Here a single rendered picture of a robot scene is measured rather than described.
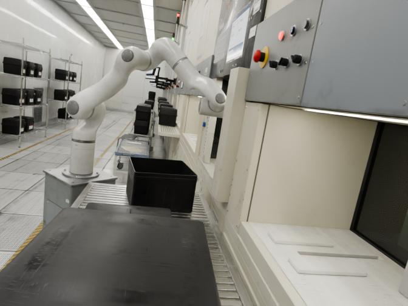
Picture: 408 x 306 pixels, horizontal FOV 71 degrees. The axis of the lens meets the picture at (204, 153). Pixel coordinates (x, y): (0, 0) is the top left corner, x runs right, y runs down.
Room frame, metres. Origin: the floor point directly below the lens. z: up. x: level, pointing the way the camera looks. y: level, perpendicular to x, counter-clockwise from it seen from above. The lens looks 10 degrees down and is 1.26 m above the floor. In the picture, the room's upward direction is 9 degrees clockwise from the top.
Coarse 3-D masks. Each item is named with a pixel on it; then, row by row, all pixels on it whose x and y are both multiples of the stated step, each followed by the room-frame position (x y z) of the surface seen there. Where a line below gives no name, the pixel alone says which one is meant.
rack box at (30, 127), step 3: (15, 117) 5.12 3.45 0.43; (18, 117) 5.13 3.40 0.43; (21, 117) 5.15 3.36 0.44; (24, 117) 5.19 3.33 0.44; (27, 117) 5.25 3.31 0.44; (30, 117) 5.31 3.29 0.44; (33, 117) 5.40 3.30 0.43; (27, 120) 5.16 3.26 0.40; (30, 120) 5.27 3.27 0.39; (33, 120) 5.38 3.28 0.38; (27, 123) 5.15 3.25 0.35; (30, 123) 5.27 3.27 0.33; (33, 123) 5.37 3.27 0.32; (27, 126) 5.17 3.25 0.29; (30, 126) 5.28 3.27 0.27; (24, 129) 5.15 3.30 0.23; (27, 129) 5.17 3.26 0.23; (30, 129) 5.29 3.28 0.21
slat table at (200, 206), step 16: (96, 192) 1.28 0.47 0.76; (112, 192) 1.32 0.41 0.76; (192, 208) 1.27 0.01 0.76; (208, 208) 1.30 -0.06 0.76; (208, 224) 1.14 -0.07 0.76; (208, 240) 0.99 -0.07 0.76; (224, 240) 1.00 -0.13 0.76; (224, 256) 0.89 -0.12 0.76; (224, 288) 0.72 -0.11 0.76; (240, 288) 0.73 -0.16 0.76; (224, 304) 0.66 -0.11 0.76; (240, 304) 0.67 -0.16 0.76
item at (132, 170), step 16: (144, 160) 1.41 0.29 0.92; (160, 160) 1.44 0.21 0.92; (176, 160) 1.47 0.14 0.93; (128, 176) 1.33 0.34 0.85; (144, 176) 1.14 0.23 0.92; (160, 176) 1.17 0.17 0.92; (176, 176) 1.19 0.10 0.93; (192, 176) 1.22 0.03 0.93; (128, 192) 1.26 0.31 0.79; (144, 192) 1.15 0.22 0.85; (160, 192) 1.17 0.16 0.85; (176, 192) 1.20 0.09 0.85; (192, 192) 1.22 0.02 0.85; (176, 208) 1.20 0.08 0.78
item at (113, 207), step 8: (88, 208) 0.88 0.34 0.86; (96, 208) 0.89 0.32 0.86; (104, 208) 0.90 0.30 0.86; (112, 208) 0.91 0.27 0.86; (120, 208) 0.92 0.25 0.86; (128, 208) 0.93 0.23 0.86; (136, 208) 0.94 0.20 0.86; (144, 208) 0.95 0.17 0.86; (152, 208) 0.96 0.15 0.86; (160, 208) 0.97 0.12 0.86; (168, 208) 0.99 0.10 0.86; (160, 216) 0.91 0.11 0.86; (168, 216) 0.92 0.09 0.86
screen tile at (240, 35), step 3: (246, 12) 1.32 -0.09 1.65; (243, 15) 1.36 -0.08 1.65; (240, 18) 1.41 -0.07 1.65; (243, 18) 1.35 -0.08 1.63; (246, 18) 1.30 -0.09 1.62; (240, 21) 1.40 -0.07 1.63; (243, 21) 1.34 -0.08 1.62; (240, 24) 1.39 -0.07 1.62; (243, 27) 1.33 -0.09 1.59; (243, 30) 1.32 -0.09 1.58; (240, 33) 1.36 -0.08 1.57; (243, 33) 1.31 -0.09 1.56; (237, 36) 1.41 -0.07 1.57; (240, 36) 1.35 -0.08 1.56; (243, 36) 1.30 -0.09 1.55; (237, 39) 1.40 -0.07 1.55; (240, 39) 1.34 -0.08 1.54
